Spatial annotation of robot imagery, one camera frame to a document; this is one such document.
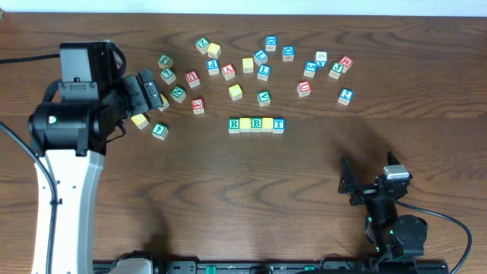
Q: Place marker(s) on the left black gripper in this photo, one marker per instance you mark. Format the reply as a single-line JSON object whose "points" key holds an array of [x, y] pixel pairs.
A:
{"points": [[136, 93]]}

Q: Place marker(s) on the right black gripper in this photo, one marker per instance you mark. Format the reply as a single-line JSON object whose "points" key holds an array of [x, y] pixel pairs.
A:
{"points": [[348, 185]]}

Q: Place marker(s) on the green R block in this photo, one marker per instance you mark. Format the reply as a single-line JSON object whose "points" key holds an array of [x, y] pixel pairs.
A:
{"points": [[234, 125]]}

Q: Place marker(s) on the blue T block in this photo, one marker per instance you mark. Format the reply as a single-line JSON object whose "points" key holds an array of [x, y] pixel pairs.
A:
{"points": [[278, 125]]}

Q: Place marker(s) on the yellow O block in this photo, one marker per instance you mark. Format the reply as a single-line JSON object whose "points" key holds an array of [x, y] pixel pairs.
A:
{"points": [[245, 124], [267, 124]]}

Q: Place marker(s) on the green B block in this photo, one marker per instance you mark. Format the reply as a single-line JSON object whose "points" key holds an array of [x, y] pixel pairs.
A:
{"points": [[256, 124]]}

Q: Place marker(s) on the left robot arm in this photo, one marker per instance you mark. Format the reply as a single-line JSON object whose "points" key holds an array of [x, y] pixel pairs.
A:
{"points": [[69, 131]]}

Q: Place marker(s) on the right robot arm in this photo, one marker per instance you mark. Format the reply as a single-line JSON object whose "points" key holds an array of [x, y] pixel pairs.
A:
{"points": [[398, 238]]}

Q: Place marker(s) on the yellow G block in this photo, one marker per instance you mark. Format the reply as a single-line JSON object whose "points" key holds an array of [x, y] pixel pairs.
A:
{"points": [[140, 120]]}

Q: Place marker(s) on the yellow K block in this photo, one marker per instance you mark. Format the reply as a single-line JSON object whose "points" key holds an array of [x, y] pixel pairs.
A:
{"points": [[165, 103]]}

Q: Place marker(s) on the green 7 block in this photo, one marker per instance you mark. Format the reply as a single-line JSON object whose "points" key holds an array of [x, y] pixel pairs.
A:
{"points": [[168, 76]]}

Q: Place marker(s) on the green N block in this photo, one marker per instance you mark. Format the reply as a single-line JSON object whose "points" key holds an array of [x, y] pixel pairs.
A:
{"points": [[178, 94]]}

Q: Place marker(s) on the green J block left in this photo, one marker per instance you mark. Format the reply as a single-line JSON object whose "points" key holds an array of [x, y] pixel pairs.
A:
{"points": [[165, 61]]}

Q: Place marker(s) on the green j block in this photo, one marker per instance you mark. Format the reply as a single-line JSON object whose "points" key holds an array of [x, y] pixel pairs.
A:
{"points": [[336, 70], [165, 61]]}

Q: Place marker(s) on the green 4 block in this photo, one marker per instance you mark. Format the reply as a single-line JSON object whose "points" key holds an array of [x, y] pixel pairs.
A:
{"points": [[160, 131]]}

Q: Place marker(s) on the red U block left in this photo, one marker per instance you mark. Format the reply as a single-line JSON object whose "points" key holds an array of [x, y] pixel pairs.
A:
{"points": [[192, 78]]}

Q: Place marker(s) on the red u block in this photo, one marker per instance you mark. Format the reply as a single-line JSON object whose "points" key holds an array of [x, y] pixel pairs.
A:
{"points": [[304, 88], [192, 78]]}

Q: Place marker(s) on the red E block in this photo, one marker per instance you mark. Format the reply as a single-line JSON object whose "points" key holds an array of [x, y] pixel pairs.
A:
{"points": [[198, 106]]}

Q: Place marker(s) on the blue 2 block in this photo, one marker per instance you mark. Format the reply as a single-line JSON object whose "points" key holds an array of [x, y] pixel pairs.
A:
{"points": [[345, 97]]}

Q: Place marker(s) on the blue P block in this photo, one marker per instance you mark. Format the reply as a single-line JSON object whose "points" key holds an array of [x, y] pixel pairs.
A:
{"points": [[213, 66]]}

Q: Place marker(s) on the green Z block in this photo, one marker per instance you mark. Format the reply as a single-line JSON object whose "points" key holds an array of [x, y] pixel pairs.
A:
{"points": [[202, 45]]}

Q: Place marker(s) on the yellow block beside Z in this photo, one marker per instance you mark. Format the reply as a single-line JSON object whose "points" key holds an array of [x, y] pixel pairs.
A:
{"points": [[214, 51]]}

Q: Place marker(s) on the red A block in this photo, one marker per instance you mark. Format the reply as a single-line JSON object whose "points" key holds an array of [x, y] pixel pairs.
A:
{"points": [[228, 71]]}

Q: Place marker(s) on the yellow Q block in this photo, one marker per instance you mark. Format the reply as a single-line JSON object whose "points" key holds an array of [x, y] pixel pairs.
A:
{"points": [[235, 92]]}

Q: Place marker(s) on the red U block right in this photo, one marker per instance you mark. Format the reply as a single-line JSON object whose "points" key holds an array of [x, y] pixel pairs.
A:
{"points": [[304, 88]]}

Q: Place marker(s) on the green J block right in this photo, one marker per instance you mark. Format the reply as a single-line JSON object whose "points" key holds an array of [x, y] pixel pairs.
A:
{"points": [[336, 70]]}

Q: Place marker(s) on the red M block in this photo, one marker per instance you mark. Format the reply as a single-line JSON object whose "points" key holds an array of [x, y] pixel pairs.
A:
{"points": [[346, 62]]}

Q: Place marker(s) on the yellow S block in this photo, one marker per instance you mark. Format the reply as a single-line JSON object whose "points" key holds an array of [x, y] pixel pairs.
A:
{"points": [[247, 64]]}

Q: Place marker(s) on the blue 5 block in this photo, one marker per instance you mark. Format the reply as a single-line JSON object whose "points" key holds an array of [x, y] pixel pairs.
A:
{"points": [[310, 69]]}

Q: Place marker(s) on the blue X block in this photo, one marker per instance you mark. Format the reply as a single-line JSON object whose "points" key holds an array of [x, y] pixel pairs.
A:
{"points": [[321, 59]]}

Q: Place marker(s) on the green V block right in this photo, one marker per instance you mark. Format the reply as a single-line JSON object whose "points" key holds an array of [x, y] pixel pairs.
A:
{"points": [[264, 98]]}

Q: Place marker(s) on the blue L block upper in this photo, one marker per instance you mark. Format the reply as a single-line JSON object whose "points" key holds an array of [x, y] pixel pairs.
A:
{"points": [[260, 57]]}

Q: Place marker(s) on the blue l block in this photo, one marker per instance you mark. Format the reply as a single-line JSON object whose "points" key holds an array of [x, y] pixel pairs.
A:
{"points": [[264, 72], [260, 57]]}

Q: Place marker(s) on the blue L block lower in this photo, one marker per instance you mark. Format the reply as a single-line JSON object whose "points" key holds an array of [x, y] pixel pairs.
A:
{"points": [[264, 72]]}

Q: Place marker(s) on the blue D block top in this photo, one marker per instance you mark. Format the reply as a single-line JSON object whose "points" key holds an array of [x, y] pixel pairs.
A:
{"points": [[270, 43]]}

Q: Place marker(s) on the blue d block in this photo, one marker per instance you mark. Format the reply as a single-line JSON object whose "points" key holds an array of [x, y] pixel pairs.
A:
{"points": [[288, 53], [270, 43]]}

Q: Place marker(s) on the blue D block right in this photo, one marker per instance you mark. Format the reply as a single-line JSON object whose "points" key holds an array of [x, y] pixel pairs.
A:
{"points": [[288, 53]]}

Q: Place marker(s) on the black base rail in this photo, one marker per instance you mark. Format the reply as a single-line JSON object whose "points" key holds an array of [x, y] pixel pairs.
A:
{"points": [[141, 263]]}

